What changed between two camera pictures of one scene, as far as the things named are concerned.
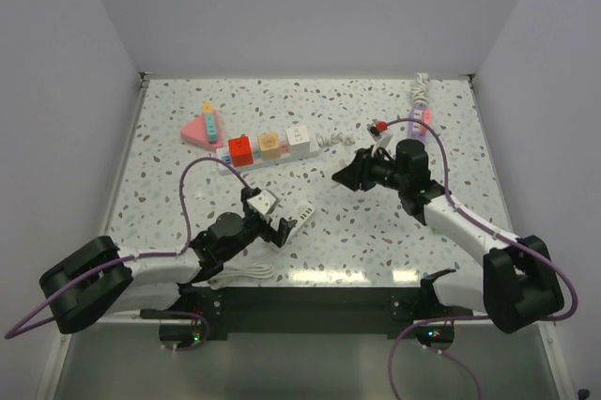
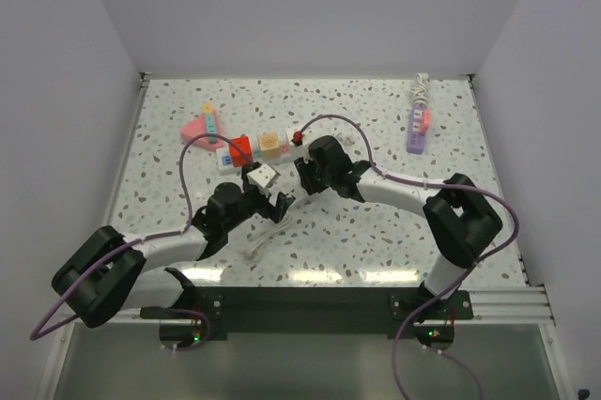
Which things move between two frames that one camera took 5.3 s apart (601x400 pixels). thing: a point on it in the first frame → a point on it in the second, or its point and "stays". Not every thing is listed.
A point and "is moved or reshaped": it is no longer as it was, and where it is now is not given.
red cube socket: (239, 149) stays
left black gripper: (269, 234) → (268, 210)
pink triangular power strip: (195, 130) stays
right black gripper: (357, 175) → (305, 170)
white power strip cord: (257, 270) is moved or reshaped
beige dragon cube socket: (269, 146) stays
